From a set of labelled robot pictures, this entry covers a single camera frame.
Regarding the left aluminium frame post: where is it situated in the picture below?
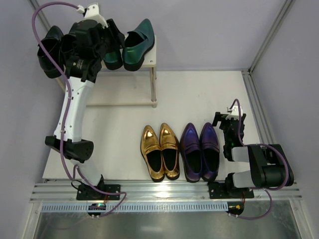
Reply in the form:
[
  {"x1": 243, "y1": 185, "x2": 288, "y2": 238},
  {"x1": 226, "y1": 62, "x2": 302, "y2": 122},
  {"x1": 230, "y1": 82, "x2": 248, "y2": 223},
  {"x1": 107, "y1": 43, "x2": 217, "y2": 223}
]
[{"x1": 27, "y1": 0, "x2": 51, "y2": 31}]

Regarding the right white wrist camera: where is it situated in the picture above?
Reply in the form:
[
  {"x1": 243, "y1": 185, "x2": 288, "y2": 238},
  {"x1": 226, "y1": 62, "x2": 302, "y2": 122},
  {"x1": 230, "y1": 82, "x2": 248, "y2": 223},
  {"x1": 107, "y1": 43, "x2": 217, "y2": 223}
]
[{"x1": 226, "y1": 106, "x2": 241, "y2": 120}]

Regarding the black loafer shoe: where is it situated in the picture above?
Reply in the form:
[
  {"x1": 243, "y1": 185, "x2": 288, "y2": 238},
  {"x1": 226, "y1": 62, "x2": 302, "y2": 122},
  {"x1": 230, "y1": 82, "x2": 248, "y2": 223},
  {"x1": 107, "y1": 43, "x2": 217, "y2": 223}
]
[
  {"x1": 37, "y1": 25, "x2": 64, "y2": 79},
  {"x1": 60, "y1": 22, "x2": 79, "y2": 66}
]

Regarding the grey slotted cable duct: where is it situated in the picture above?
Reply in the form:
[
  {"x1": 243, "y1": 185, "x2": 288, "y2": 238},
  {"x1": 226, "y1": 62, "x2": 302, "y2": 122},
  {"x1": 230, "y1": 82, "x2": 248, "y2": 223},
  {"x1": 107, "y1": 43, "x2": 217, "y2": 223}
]
[{"x1": 40, "y1": 201, "x2": 228, "y2": 213}]

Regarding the white two-tier shoe shelf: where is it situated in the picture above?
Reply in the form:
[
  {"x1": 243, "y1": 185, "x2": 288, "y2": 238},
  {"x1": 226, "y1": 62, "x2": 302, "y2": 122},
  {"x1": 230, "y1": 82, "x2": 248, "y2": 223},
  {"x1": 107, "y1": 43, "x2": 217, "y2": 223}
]
[{"x1": 87, "y1": 45, "x2": 158, "y2": 108}]

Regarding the aluminium mounting rail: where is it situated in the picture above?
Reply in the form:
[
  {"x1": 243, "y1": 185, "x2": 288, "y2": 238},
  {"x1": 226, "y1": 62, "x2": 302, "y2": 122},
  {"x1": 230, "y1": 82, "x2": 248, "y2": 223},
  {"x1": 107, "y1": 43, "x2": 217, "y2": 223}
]
[{"x1": 29, "y1": 179, "x2": 303, "y2": 203}]

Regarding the gold loafer shoe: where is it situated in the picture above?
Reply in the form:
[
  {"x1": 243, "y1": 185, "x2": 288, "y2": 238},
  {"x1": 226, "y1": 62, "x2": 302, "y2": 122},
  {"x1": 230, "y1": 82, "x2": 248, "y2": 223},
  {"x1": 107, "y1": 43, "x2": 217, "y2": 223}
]
[
  {"x1": 140, "y1": 125, "x2": 165, "y2": 182},
  {"x1": 159, "y1": 123, "x2": 180, "y2": 180}
]

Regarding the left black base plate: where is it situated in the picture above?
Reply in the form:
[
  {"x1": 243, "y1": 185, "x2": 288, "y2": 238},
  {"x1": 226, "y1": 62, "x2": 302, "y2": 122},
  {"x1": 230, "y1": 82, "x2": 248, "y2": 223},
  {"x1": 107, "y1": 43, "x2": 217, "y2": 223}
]
[{"x1": 76, "y1": 184, "x2": 121, "y2": 201}]

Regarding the aluminium frame post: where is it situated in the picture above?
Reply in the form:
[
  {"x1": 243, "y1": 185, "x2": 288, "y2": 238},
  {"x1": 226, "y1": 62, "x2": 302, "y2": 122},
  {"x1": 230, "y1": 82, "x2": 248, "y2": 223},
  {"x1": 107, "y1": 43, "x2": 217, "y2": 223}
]
[
  {"x1": 248, "y1": 0, "x2": 296, "y2": 74},
  {"x1": 27, "y1": 0, "x2": 51, "y2": 31}
]

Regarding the left purple loafer shoe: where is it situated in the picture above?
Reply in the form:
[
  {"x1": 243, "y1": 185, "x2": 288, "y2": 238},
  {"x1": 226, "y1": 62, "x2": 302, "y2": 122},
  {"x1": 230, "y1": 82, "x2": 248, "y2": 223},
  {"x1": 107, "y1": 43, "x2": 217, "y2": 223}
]
[{"x1": 180, "y1": 123, "x2": 202, "y2": 183}]

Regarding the green loafer shoe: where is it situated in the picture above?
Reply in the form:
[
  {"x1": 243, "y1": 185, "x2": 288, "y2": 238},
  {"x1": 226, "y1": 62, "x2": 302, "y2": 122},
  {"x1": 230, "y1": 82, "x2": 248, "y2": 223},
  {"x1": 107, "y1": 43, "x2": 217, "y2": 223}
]
[
  {"x1": 122, "y1": 18, "x2": 155, "y2": 71},
  {"x1": 103, "y1": 49, "x2": 123, "y2": 70}
]

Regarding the purple loafer shoe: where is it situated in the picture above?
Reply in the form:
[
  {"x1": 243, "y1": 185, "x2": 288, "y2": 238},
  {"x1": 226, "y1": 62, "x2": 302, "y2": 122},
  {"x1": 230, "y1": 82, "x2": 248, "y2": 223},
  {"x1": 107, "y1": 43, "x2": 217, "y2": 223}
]
[
  {"x1": 199, "y1": 122, "x2": 220, "y2": 182},
  {"x1": 180, "y1": 123, "x2": 202, "y2": 183}
]

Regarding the right purple loafer shoe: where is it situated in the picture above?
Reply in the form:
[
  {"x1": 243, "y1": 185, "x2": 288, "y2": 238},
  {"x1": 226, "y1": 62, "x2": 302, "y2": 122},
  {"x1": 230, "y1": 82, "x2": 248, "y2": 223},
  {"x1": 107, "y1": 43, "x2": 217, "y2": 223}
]
[{"x1": 199, "y1": 122, "x2": 220, "y2": 182}]

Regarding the right aluminium frame post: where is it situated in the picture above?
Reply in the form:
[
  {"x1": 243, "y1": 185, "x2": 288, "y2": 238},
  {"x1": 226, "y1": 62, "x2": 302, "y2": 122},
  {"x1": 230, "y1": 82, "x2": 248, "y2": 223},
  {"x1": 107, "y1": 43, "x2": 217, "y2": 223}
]
[{"x1": 248, "y1": 0, "x2": 296, "y2": 74}]

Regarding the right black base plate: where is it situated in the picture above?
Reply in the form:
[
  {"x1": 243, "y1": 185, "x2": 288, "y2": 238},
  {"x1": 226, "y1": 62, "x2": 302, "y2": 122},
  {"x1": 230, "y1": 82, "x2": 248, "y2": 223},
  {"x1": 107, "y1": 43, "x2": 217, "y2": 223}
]
[{"x1": 207, "y1": 182, "x2": 254, "y2": 199}]

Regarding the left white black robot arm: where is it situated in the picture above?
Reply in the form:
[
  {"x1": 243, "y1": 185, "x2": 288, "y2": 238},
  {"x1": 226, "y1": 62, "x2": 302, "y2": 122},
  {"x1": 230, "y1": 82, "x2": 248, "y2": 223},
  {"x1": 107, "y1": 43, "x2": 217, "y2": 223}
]
[{"x1": 45, "y1": 19, "x2": 125, "y2": 193}]

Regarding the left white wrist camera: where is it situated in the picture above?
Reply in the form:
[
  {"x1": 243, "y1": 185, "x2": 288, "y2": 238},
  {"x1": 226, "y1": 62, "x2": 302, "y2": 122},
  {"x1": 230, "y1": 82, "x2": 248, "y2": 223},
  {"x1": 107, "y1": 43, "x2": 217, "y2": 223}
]
[{"x1": 76, "y1": 2, "x2": 108, "y2": 28}]

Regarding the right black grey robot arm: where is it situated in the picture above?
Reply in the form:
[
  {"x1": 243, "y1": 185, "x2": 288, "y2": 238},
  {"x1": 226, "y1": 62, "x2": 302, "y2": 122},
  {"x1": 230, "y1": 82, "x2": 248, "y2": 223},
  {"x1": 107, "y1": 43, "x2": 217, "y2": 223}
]
[{"x1": 212, "y1": 112, "x2": 294, "y2": 198}]

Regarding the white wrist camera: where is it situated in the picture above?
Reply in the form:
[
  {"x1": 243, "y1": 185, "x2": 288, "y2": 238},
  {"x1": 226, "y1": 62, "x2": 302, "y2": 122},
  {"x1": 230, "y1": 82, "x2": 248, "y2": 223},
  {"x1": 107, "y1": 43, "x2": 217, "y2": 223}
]
[
  {"x1": 226, "y1": 106, "x2": 241, "y2": 120},
  {"x1": 76, "y1": 2, "x2": 108, "y2": 28}
]

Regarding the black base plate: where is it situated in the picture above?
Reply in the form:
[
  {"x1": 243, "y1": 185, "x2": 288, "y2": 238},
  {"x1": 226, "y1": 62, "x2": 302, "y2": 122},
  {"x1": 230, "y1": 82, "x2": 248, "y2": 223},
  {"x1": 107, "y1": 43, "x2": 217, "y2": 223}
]
[
  {"x1": 207, "y1": 182, "x2": 254, "y2": 199},
  {"x1": 76, "y1": 184, "x2": 121, "y2": 201}
]

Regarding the right aluminium side rail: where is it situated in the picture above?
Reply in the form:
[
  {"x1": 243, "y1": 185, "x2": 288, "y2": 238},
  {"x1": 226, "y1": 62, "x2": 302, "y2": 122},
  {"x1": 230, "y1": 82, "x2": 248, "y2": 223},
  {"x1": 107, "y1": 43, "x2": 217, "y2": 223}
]
[{"x1": 241, "y1": 69, "x2": 274, "y2": 144}]

